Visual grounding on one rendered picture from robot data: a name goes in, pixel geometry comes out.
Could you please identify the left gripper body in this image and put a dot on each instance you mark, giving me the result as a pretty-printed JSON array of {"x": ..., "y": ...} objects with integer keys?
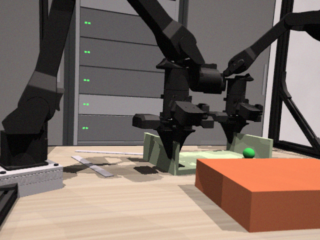
[{"x": 226, "y": 115}]

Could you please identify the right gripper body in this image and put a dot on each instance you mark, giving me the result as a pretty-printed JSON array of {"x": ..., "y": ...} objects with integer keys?
[{"x": 151, "y": 121}]

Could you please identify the orange rectangular block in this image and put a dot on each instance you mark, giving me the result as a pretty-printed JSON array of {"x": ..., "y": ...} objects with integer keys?
[{"x": 264, "y": 194}]

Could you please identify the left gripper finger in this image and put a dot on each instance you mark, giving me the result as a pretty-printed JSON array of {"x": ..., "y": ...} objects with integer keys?
[
  {"x": 239, "y": 126},
  {"x": 228, "y": 130}
]

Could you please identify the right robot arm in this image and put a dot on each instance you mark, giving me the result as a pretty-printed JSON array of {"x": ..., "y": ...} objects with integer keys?
[{"x": 23, "y": 143}]

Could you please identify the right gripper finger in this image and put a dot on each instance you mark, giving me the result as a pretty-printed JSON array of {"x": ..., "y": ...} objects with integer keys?
[
  {"x": 181, "y": 135},
  {"x": 166, "y": 137}
]

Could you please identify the grey flat bar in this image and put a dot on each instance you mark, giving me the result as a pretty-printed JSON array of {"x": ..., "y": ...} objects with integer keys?
[{"x": 93, "y": 166}]

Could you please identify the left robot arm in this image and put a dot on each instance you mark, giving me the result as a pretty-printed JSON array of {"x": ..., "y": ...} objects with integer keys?
[{"x": 308, "y": 21}]

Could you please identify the green ball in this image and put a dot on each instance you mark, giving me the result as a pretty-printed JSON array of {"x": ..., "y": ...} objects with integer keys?
[{"x": 248, "y": 153}]

